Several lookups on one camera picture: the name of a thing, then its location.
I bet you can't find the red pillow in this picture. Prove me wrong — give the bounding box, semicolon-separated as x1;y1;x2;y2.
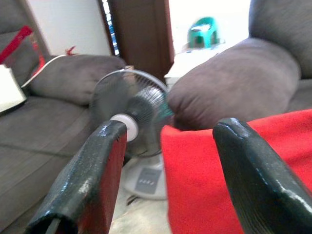
160;109;312;234

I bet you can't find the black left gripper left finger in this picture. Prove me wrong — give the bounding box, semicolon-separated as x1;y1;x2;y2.
24;119;128;234

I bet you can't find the grey fabric sofa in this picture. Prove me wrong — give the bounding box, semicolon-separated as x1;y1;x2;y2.
167;0;312;131
0;0;127;234

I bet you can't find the white electric fan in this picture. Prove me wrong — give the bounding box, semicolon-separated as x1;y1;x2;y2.
89;69;175;201

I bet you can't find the red strap bag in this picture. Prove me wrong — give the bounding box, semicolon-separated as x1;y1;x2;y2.
0;25;46;77

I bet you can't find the white box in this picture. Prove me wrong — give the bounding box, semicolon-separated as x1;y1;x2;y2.
0;64;28;114

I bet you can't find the white cable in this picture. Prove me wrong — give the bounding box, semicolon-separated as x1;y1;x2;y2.
20;54;67;88

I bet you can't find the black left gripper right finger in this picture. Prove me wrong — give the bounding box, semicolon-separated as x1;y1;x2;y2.
212;117;312;234

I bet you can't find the brown wooden door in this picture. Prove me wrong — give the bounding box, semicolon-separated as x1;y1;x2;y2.
98;0;175;81

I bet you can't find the green plastic stool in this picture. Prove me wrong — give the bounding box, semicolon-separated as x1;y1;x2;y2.
187;16;220;49

